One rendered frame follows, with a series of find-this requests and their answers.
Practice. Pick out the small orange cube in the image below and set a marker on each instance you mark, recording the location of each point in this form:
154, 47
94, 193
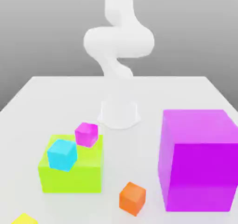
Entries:
132, 198

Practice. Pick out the large purple box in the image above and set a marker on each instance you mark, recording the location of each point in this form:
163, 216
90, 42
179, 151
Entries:
202, 172

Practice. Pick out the small magenta cube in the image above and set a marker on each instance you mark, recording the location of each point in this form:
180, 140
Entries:
86, 134

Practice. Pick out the large lime green box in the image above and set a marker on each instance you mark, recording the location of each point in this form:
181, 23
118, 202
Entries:
74, 179

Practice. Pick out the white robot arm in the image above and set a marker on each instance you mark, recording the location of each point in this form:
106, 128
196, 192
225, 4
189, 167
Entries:
119, 41

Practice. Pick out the small cyan cube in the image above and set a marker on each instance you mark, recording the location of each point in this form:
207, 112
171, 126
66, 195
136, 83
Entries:
62, 155

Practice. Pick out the small yellow cube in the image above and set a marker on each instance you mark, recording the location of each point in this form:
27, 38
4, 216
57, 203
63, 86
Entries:
25, 219

